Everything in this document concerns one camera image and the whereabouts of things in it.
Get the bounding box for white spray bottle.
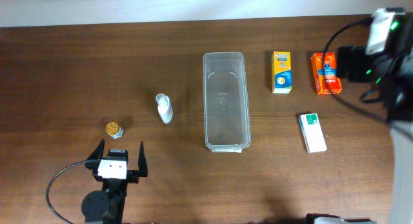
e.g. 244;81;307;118
156;94;173;124

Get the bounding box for clear plastic container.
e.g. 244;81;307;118
203;52;252;153

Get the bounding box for yellow medicine box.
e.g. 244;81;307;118
271;51;292;94

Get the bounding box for orange medicine box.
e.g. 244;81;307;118
311;52;342;95

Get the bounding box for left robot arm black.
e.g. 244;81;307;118
81;140;148;223

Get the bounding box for small gold lid jar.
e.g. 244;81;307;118
105;122;123;139

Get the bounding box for white green medicine box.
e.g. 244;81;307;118
299;113;327;153

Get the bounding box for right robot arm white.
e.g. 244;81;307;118
336;8;412;223

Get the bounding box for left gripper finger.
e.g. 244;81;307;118
137;142;148;177
87;139;105;160

